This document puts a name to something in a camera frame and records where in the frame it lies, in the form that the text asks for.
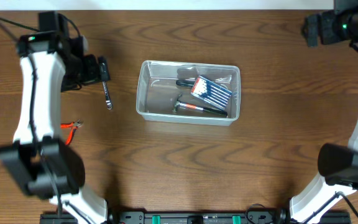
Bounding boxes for precision screwdriver set case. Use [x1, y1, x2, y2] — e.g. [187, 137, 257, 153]
[190, 76, 232, 110]

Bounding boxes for small claw hammer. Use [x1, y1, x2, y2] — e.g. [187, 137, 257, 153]
[172, 94, 228, 118]

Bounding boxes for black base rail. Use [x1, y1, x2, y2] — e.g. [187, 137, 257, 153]
[39, 209, 352, 224]

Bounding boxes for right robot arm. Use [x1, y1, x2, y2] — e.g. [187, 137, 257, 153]
[287, 0, 358, 223]

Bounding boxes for left black cable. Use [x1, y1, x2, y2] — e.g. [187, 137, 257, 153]
[0, 11, 83, 224]

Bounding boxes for black handled screwdriver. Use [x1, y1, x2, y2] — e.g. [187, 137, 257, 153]
[175, 80, 195, 87]

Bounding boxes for right black cable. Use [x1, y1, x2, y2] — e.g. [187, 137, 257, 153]
[303, 191, 358, 224]

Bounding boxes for black cable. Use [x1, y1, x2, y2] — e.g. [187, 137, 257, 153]
[303, 191, 358, 224]
[0, 11, 83, 224]

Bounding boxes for silver ring wrench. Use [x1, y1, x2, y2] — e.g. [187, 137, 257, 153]
[102, 82, 113, 110]

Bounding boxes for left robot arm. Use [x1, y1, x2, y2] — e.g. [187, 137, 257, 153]
[0, 11, 114, 223]

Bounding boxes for clear plastic container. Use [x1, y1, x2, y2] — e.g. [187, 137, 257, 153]
[136, 60, 241, 126]

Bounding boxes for red handled pliers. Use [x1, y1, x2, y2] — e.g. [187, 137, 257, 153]
[60, 120, 83, 146]

